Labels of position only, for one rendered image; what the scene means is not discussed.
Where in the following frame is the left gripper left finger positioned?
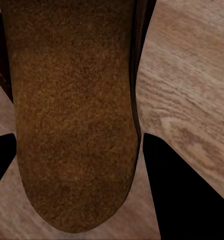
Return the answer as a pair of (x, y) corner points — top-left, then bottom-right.
(0, 133), (17, 180)

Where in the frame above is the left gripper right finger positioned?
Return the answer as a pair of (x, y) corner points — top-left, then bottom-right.
(143, 133), (224, 240)

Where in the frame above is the sandal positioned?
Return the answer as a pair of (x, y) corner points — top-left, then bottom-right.
(0, 0), (157, 234)

